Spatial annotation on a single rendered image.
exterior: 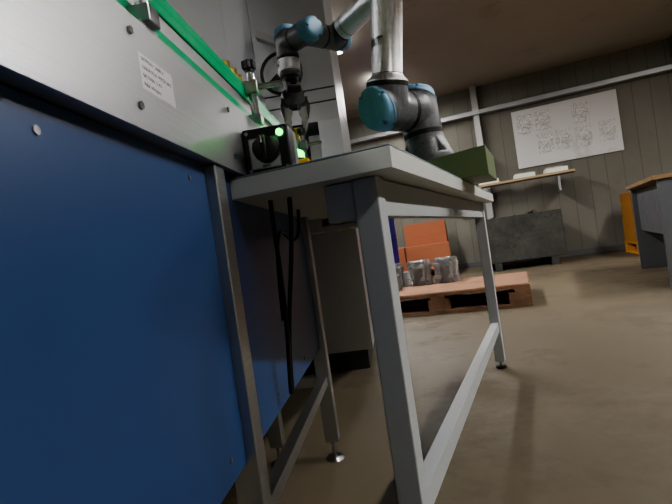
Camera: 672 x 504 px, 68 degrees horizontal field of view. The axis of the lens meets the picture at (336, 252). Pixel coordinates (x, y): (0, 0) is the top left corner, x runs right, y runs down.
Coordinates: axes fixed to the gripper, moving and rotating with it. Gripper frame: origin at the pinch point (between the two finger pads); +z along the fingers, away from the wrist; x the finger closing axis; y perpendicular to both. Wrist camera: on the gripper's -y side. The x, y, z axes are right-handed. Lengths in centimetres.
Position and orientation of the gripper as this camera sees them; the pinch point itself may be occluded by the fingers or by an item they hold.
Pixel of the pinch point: (298, 130)
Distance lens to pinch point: 172.2
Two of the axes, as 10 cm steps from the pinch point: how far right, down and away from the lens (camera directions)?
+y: -1.9, -0.1, 9.8
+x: -9.7, 1.3, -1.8
